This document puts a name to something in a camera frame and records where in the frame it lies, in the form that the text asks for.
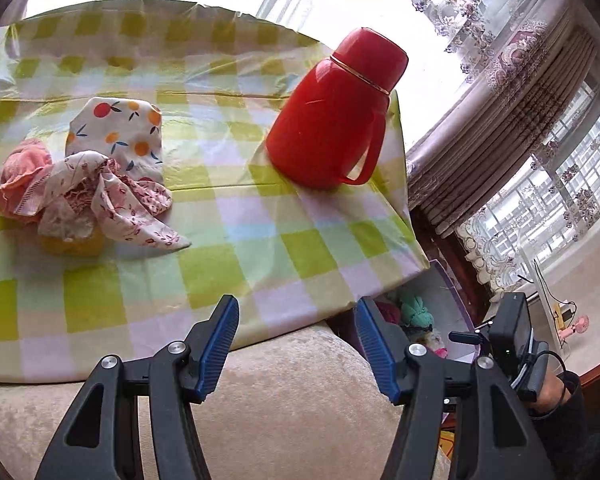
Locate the teal knitted cloth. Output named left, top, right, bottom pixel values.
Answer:
left=398, top=292, right=434, bottom=330

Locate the red floral white cloth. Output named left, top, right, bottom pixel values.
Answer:
left=15, top=151, right=190, bottom=250

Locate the fruit print white cloth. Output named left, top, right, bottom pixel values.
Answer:
left=65, top=96, right=163, bottom=183

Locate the magenta knitted hat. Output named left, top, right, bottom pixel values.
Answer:
left=376, top=301, right=401, bottom=325

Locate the yellow sponge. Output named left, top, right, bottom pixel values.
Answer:
left=38, top=226, right=106, bottom=257

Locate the pink towel cloth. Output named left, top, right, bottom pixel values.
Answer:
left=0, top=139, right=52, bottom=224

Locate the right hand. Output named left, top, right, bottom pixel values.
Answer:
left=527, top=370, right=571, bottom=415

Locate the white purple cardboard box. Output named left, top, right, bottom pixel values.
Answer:
left=329, top=258, right=481, bottom=366

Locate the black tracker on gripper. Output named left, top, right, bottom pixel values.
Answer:
left=488, top=292, right=548, bottom=403

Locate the brown pleated curtain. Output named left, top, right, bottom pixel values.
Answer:
left=407, top=0, right=597, bottom=237

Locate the beige velvet sofa cushion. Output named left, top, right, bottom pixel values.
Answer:
left=0, top=323, right=401, bottom=479

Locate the green checkered plastic tablecloth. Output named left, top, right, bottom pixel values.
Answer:
left=0, top=0, right=427, bottom=384

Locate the red thermos jug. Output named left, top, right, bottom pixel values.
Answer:
left=265, top=27, right=408, bottom=190

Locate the floral lace curtain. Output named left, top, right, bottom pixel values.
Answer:
left=258, top=0, right=571, bottom=86

